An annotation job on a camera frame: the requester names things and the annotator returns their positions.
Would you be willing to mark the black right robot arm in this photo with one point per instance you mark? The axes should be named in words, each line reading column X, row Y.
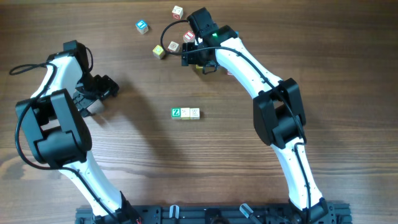
column 278, row 112

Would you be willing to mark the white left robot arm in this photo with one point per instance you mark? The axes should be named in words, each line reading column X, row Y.
column 51, row 133

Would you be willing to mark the green Z wooden block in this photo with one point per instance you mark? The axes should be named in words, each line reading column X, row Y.
column 175, row 113

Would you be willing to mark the blue edged K block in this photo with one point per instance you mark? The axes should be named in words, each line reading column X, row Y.
column 194, row 113

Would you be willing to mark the red X wooden block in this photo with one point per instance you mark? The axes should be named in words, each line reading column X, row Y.
column 177, row 12

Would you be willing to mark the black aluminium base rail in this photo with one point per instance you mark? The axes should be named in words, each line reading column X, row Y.
column 338, row 213

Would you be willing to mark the blue letter wooden block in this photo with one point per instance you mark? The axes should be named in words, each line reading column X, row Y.
column 142, row 26

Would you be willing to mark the red edged picture block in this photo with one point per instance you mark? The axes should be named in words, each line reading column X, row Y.
column 173, row 47

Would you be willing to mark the yellow top wooden block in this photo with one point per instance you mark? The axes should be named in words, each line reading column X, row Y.
column 158, row 52

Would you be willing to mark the red I wooden block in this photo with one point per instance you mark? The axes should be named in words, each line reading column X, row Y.
column 189, row 36

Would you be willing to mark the yellow edged plain block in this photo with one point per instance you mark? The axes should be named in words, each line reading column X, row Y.
column 185, row 113

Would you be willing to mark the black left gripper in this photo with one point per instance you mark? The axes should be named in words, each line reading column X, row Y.
column 109, row 86

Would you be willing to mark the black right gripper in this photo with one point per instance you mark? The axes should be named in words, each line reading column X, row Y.
column 189, row 58

